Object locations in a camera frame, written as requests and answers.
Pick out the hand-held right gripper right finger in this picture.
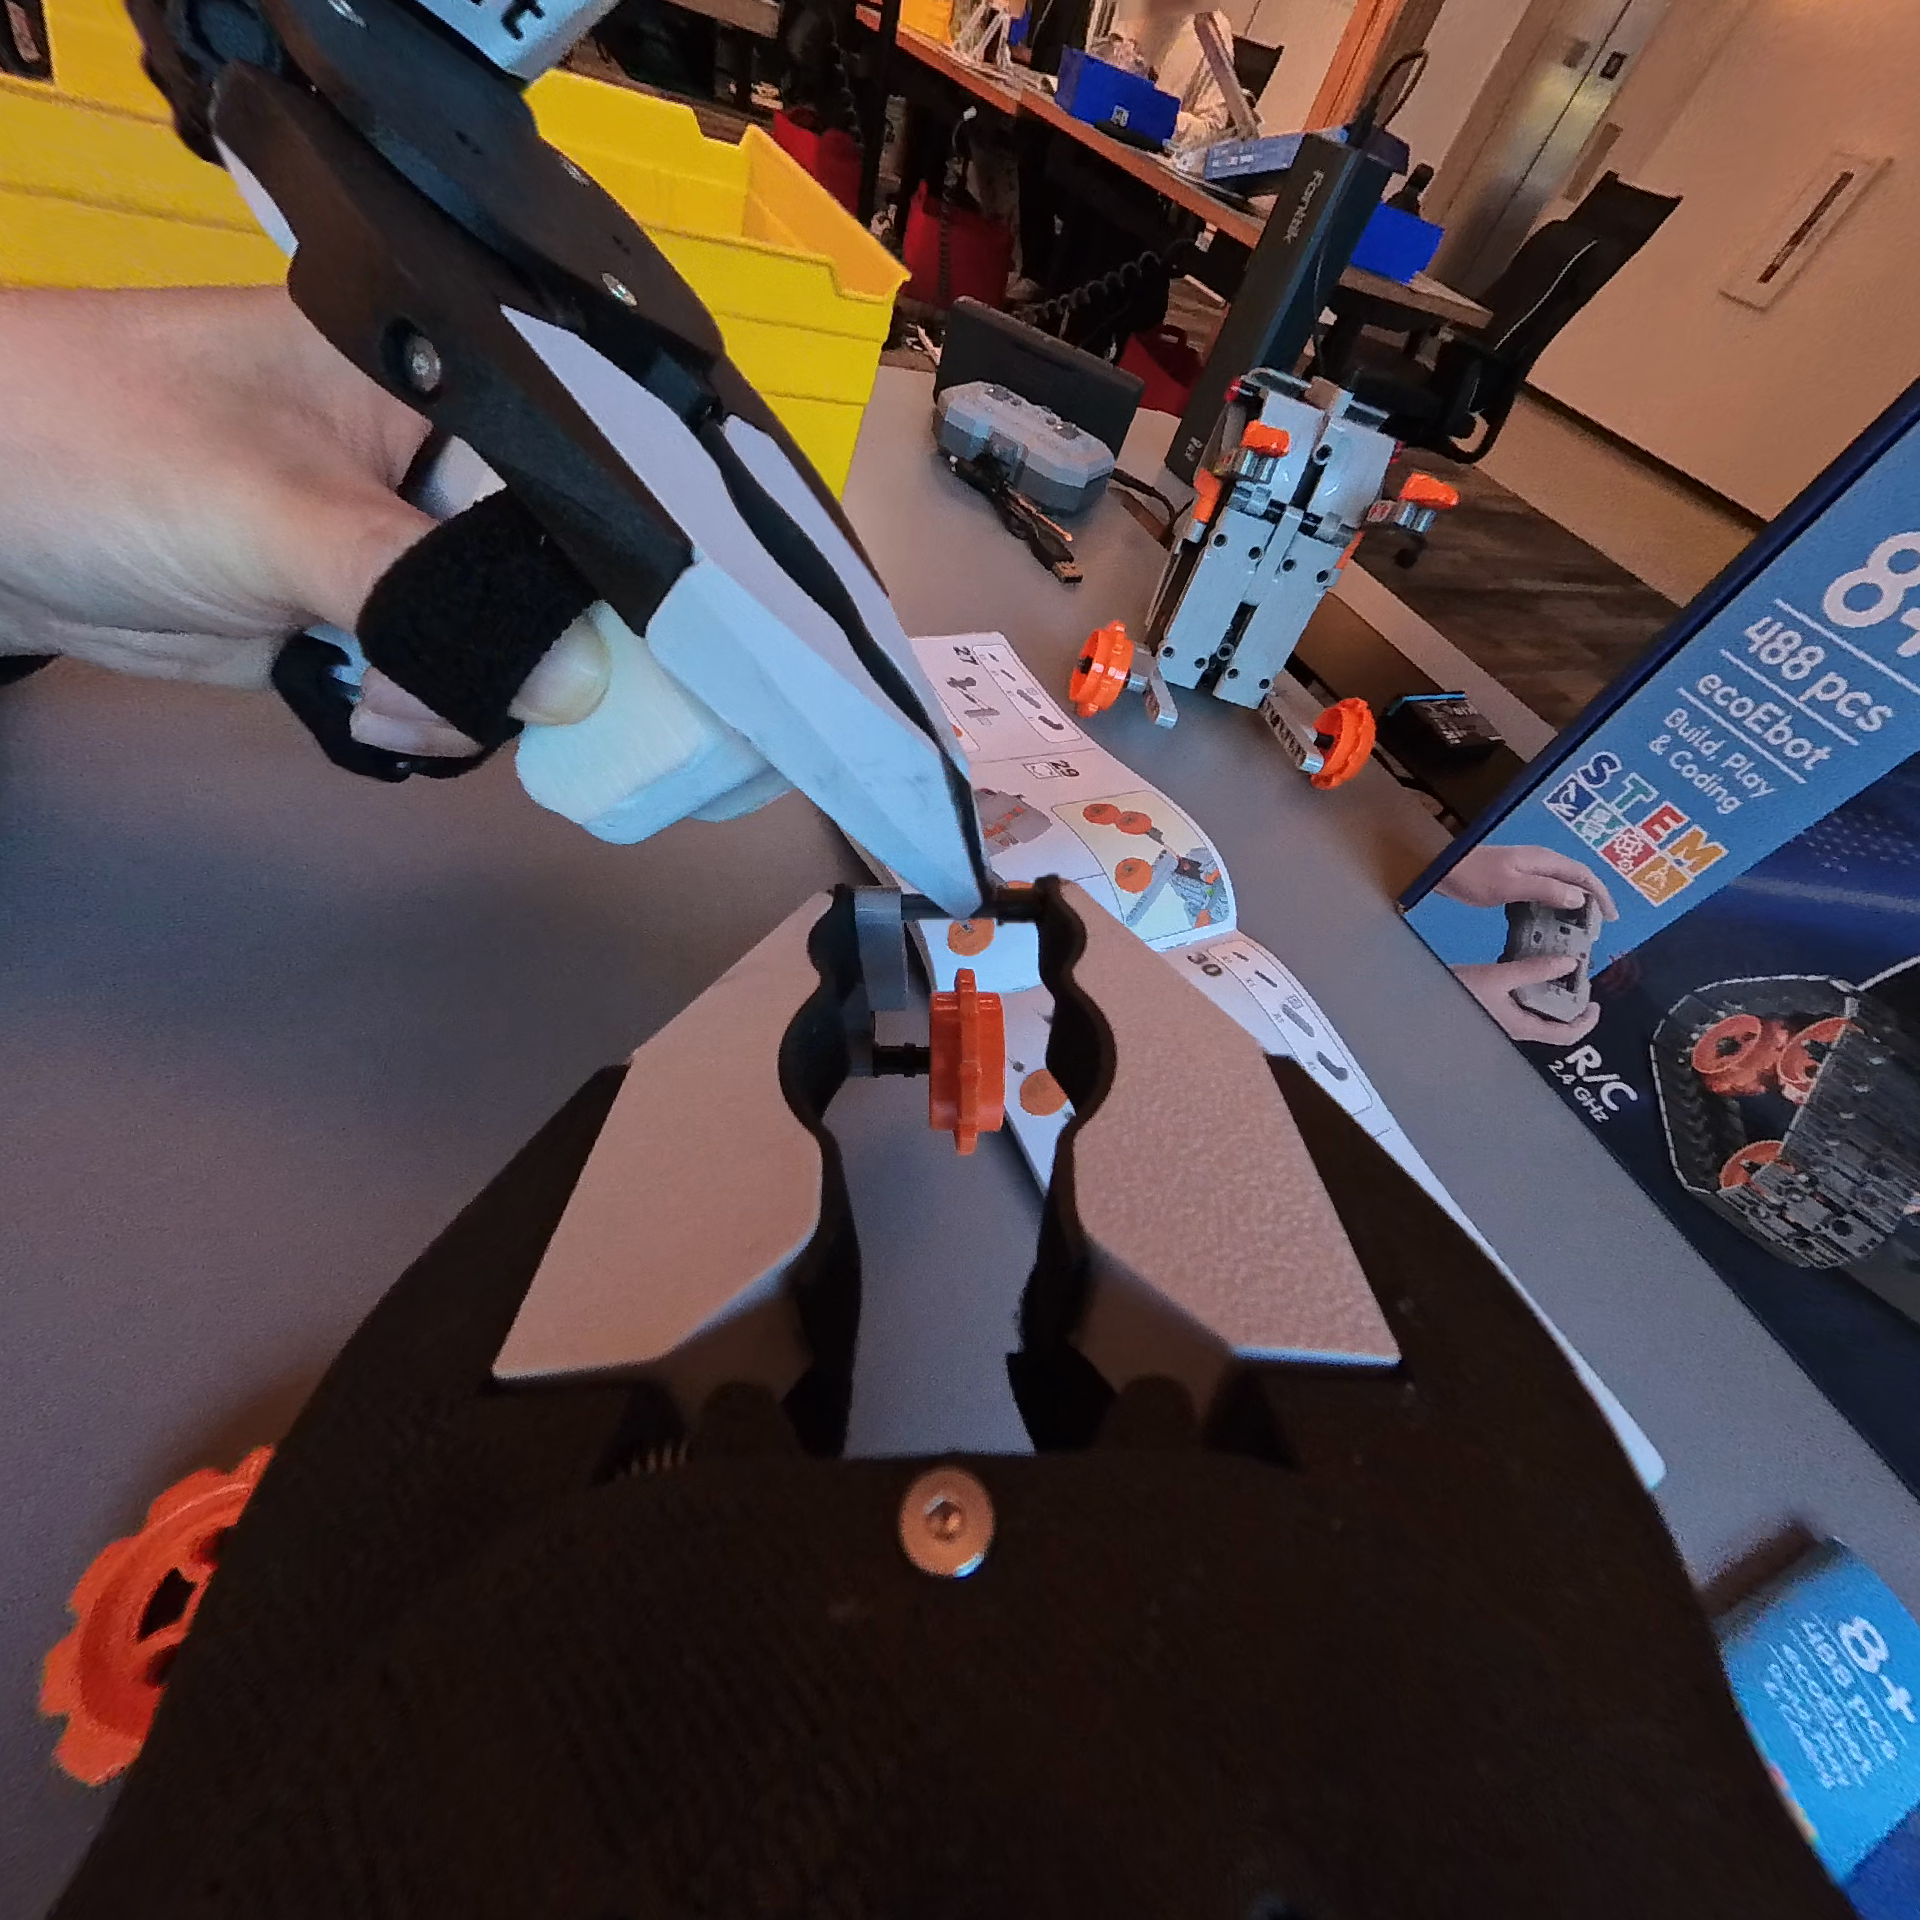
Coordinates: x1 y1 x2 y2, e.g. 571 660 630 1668
1014 879 1408 1457

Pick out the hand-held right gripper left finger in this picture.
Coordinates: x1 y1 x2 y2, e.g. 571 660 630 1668
490 888 865 1461

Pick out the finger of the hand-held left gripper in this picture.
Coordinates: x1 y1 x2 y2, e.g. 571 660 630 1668
504 305 992 921
718 408 995 903

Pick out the grey perforated beam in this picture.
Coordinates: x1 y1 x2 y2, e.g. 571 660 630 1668
830 882 934 1018

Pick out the orange gear wheel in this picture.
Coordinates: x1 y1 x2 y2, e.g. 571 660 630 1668
37 1442 280 1787
928 967 1008 1156

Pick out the grey desk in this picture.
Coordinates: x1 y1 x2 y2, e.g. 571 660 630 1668
0 359 1920 1920

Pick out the person's left hand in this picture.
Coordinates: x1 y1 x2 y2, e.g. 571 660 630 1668
0 285 614 760

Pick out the grey battery box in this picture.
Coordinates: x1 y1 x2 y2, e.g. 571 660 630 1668
932 380 1121 515

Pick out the white instruction booklet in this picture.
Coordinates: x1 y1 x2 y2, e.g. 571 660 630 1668
862 631 1666 1489

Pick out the black case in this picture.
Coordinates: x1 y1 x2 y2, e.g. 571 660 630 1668
932 296 1149 444

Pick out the yellow storage bin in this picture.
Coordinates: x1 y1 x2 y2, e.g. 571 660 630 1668
0 66 913 500

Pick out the red storage crate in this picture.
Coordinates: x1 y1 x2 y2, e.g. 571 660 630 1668
900 187 1021 309
773 105 874 219

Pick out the grey robot chassis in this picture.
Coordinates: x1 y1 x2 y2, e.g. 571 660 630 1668
1067 368 1461 793

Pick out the small black box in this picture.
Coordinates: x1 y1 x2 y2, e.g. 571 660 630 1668
1381 690 1506 771

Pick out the black tower device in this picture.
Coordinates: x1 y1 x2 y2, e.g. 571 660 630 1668
1169 132 1412 485

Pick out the wooden back table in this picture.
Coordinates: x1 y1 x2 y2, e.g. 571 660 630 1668
885 0 1496 331

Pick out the blue robot kit box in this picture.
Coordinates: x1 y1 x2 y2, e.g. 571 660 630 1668
1394 383 1920 1412

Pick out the blue storage bin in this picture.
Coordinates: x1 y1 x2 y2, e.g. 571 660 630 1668
1353 201 1446 290
1053 47 1187 154

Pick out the black office chair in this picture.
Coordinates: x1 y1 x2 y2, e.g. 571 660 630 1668
1411 170 1684 466

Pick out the blue booklet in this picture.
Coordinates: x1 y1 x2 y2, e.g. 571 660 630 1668
1709 1537 1920 1920

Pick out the black usb cable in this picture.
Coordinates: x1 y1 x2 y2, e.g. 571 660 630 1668
972 451 1085 589

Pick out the white framed wall picture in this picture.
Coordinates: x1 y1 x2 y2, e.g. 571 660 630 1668
1717 151 1893 313

